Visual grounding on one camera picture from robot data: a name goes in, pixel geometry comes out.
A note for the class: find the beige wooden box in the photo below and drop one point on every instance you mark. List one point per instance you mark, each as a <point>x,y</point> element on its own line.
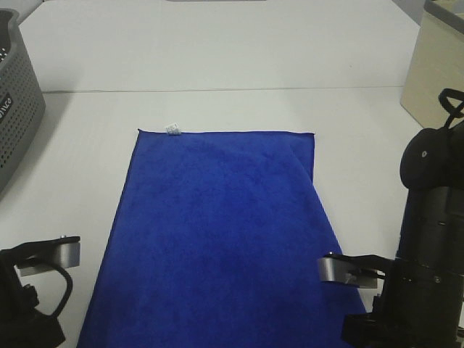
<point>437,62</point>

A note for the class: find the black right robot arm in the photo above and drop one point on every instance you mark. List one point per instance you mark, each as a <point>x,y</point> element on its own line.
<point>432,226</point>

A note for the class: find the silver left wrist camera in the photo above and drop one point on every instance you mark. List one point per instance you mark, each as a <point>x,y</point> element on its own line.
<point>39,256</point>

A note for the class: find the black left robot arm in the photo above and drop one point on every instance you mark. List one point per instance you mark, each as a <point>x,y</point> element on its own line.
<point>5,264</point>

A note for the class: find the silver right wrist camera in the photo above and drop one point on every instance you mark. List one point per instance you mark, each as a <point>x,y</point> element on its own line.
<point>361,271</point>

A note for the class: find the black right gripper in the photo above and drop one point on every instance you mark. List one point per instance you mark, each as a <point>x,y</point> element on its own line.
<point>418,307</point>

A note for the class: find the grey perforated plastic basket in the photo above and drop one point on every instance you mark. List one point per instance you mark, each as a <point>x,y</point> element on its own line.
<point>22,101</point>

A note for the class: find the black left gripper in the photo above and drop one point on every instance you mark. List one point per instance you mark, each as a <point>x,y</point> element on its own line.
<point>22,325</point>

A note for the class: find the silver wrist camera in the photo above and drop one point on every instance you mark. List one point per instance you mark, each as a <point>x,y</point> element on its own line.
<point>361,271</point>
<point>39,256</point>

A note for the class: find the blue microfibre towel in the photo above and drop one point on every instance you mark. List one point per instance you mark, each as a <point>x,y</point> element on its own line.
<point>215,243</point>

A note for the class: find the white towel label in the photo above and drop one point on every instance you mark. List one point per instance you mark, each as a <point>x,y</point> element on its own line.
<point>173,129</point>

